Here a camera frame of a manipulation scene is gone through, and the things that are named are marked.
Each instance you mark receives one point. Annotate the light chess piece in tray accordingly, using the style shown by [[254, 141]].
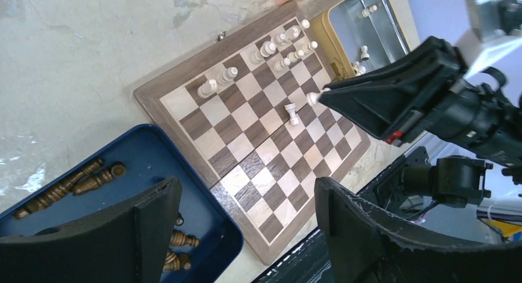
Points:
[[369, 10]]

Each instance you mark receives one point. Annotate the light chess pieces pile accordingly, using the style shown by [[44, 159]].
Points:
[[358, 68]]

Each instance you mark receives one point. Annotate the yellow rimmed metal tray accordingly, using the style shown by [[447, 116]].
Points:
[[342, 31]]

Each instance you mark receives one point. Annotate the light chess knight piece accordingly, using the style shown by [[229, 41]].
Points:
[[227, 76]]

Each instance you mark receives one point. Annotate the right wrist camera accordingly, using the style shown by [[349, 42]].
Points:
[[491, 19]]

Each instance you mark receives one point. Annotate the wooden chess board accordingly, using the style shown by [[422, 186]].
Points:
[[239, 140]]

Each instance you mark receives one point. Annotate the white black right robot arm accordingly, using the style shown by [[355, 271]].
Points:
[[454, 180]]

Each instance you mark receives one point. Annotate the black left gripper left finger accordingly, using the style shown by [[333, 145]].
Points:
[[125, 242]]

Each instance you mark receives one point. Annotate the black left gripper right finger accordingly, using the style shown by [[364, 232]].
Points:
[[369, 244]]

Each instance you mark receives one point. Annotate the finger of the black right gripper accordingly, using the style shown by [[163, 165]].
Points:
[[382, 101]]

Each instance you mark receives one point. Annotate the dark chess pieces pile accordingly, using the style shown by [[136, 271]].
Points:
[[180, 261]]

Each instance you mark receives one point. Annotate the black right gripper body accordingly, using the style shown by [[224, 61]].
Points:
[[477, 118]]

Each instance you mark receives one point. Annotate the dark blue plastic tray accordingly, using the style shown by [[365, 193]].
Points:
[[149, 157]]

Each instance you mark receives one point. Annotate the dark chess pieces row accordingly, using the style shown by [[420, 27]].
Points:
[[89, 177]]

